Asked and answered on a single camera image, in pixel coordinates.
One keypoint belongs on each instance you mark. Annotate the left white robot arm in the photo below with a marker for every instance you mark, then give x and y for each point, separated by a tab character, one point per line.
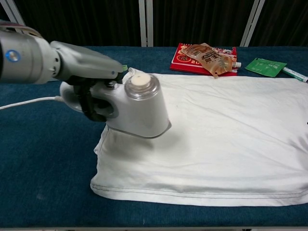
24	60

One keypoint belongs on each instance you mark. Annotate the white metal frame post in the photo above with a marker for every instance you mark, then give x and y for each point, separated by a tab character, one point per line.
13	12
251	24
146	24

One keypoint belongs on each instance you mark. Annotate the green white marker pen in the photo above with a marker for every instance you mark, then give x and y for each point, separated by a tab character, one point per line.
294	75

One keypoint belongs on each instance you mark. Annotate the red printed booklet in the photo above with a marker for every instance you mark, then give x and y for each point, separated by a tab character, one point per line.
180	62

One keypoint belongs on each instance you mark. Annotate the green sachet packet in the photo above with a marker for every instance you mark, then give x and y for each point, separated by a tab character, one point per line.
264	66

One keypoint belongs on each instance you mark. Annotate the green plastic dustpan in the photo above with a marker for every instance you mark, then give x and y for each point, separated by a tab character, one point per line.
124	68

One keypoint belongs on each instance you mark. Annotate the black curtain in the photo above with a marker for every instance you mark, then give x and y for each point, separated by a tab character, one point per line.
84	21

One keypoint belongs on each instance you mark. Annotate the white folded garment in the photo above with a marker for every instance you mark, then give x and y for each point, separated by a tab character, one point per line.
216	144

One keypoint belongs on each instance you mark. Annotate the white handheld steam iron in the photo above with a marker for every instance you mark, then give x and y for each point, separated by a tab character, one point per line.
144	113

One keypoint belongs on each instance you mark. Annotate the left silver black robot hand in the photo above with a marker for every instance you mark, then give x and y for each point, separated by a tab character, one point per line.
86	63

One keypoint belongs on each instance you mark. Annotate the brown spouted food pouch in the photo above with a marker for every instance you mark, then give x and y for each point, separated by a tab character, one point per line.
211	60

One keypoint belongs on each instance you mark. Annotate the blue table cover cloth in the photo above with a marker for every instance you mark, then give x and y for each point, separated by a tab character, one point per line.
36	156

